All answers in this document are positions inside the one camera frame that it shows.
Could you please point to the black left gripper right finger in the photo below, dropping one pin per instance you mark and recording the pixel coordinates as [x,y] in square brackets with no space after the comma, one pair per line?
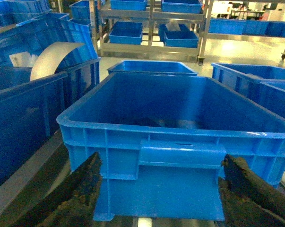
[247,200]

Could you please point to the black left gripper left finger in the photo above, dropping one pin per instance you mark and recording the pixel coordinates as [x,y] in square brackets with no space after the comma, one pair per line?
[72,203]

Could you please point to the far left blue bin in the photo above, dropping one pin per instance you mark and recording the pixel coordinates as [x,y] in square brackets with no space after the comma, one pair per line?
[29,109]

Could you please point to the blue bin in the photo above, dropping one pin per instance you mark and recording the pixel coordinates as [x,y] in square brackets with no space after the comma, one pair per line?
[159,67]
[29,109]
[262,84]
[162,139]

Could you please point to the left front blue bin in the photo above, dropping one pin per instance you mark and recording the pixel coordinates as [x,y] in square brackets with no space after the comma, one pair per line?
[162,139]

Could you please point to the far right blue bin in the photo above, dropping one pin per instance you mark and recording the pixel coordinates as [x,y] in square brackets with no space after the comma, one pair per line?
[262,84]

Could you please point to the curved grey metal sheet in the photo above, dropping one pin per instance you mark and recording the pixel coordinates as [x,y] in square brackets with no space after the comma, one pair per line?
[49,60]

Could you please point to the rear left blue bin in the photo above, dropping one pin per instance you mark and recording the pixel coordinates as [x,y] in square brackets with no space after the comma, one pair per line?
[159,67]

